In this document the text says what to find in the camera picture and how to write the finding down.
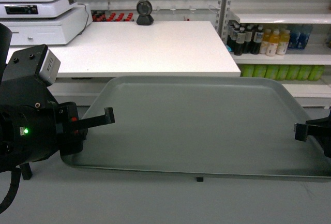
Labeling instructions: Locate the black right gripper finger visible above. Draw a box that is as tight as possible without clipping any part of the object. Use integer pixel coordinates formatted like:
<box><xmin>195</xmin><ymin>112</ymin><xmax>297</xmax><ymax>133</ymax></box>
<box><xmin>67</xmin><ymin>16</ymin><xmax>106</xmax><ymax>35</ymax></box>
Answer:
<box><xmin>294</xmin><ymin>123</ymin><xmax>307</xmax><ymax>141</ymax></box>

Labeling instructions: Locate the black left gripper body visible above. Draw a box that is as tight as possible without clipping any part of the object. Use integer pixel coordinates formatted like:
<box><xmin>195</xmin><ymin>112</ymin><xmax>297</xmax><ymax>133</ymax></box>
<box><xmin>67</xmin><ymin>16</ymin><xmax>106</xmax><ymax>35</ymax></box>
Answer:
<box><xmin>53</xmin><ymin>102</ymin><xmax>87</xmax><ymax>156</ymax></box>

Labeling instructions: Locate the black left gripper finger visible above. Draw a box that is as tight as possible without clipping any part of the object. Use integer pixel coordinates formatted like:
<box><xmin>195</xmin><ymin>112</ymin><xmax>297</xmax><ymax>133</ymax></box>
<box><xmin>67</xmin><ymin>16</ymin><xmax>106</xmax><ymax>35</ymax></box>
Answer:
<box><xmin>76</xmin><ymin>107</ymin><xmax>115</xmax><ymax>129</ymax></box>

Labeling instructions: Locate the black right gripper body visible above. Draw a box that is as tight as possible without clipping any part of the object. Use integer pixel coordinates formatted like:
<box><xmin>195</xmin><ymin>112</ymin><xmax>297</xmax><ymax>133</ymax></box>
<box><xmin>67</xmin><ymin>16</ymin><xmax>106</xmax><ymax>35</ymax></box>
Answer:
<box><xmin>306</xmin><ymin>114</ymin><xmax>330</xmax><ymax>158</ymax></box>

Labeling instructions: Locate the grey-green rectangular tray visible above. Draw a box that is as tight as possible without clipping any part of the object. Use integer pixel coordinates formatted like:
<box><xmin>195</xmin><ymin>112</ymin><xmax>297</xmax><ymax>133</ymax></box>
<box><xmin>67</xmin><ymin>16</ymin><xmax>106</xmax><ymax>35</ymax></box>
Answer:
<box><xmin>62</xmin><ymin>76</ymin><xmax>330</xmax><ymax>181</ymax></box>

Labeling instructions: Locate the white checkout counter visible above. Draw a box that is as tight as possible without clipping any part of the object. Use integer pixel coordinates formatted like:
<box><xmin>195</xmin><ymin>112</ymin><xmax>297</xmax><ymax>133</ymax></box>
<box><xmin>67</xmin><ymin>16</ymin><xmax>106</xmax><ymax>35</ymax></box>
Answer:
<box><xmin>6</xmin><ymin>21</ymin><xmax>242</xmax><ymax>79</ymax></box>

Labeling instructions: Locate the white cash drawer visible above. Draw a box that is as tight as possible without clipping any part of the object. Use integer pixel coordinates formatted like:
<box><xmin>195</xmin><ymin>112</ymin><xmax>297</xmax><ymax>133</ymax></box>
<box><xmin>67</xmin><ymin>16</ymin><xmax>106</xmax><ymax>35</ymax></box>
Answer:
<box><xmin>1</xmin><ymin>4</ymin><xmax>93</xmax><ymax>46</ymax></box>

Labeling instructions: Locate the black barcode scanner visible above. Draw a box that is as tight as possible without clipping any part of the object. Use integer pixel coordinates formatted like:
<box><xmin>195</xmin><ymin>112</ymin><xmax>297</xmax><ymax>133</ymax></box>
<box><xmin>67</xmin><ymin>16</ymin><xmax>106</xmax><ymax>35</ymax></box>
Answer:
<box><xmin>136</xmin><ymin>0</ymin><xmax>154</xmax><ymax>26</ymax></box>

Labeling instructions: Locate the white cash register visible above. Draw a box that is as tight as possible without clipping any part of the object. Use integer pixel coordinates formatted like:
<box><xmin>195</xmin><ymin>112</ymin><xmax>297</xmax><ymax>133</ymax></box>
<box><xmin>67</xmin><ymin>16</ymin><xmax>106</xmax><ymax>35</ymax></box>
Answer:
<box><xmin>1</xmin><ymin>0</ymin><xmax>78</xmax><ymax>19</ymax></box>

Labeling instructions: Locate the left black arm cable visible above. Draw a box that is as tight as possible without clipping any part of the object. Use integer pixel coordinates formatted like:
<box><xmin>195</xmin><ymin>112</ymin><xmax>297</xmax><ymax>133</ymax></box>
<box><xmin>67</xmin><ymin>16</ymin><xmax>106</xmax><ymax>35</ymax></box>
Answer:
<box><xmin>0</xmin><ymin>167</ymin><xmax>23</xmax><ymax>213</ymax></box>

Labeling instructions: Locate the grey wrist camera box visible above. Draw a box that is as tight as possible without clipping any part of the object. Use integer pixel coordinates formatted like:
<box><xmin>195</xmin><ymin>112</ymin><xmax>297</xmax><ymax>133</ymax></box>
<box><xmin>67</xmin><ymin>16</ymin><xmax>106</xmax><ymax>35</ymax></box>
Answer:
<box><xmin>39</xmin><ymin>49</ymin><xmax>61</xmax><ymax>86</ymax></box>

